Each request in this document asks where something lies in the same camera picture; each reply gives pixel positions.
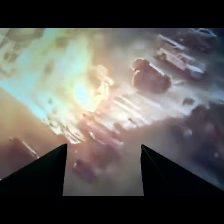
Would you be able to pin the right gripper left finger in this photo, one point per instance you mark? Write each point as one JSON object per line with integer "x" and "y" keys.
{"x": 40, "y": 178}

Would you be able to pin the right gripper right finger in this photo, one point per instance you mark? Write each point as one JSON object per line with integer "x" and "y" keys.
{"x": 166, "y": 178}

